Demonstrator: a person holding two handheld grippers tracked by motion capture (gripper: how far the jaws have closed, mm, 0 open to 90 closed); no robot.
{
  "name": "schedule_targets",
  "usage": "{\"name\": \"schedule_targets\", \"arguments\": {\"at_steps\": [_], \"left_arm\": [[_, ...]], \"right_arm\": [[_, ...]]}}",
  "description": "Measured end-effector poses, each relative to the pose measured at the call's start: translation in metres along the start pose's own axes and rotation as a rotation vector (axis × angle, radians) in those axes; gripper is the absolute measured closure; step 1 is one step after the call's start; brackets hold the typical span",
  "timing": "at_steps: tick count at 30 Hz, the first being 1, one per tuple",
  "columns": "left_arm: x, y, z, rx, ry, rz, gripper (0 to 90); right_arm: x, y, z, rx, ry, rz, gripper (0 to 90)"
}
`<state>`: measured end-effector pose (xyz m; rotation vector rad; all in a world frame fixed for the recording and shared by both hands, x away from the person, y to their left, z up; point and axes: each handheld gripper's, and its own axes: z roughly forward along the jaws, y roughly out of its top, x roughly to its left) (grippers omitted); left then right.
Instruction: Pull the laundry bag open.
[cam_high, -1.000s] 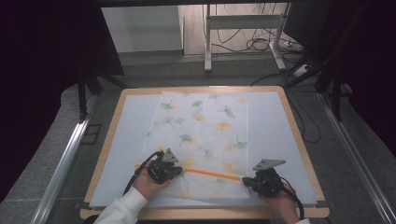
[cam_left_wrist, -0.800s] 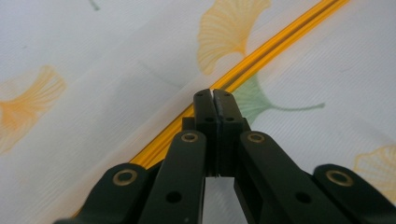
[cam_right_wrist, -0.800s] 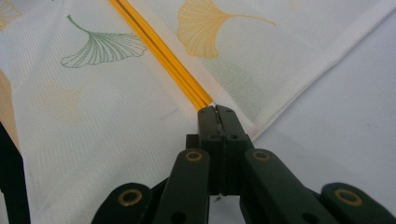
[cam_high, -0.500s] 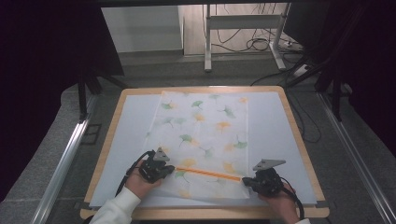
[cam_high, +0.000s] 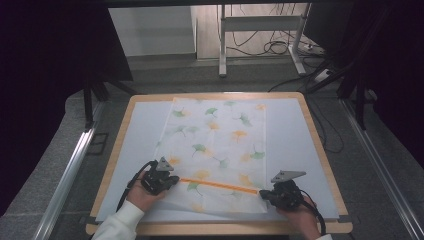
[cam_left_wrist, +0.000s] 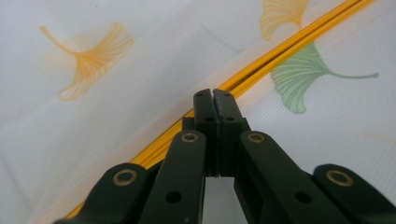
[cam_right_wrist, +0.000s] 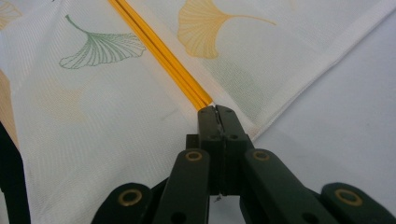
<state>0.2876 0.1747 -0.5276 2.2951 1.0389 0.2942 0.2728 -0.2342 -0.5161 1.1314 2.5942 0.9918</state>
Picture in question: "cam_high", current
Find black floor cable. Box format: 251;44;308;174
308;96;346;155

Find person's right hand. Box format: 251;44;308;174
276;196;323;240

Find black floor plate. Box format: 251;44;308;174
86;132;110;156

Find white leaf print cloth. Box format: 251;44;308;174
153;96;270;215

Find white panel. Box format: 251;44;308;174
107;5;198;58

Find white table mat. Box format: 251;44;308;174
94;97;341;224

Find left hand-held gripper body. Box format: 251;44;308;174
140;156;178;196

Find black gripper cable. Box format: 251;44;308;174
299;189;328;236
114;160;158;213

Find tangled black cables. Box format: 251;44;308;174
226;3;326;58

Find wooden table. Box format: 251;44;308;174
85;91;354;237

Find aluminium floor rail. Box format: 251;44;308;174
32;101;106;240
339;99;424;240

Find black metal stand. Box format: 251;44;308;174
304;56;369;132
81;74;138;132

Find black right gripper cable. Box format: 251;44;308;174
299;189;328;236

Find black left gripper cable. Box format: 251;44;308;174
114;160;158;213

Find person's left hand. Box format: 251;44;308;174
125;171;168;213

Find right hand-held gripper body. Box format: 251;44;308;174
268;170;308;212

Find white desk frame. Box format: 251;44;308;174
217;3;313;79

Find white power strip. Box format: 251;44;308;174
313;68;334;84

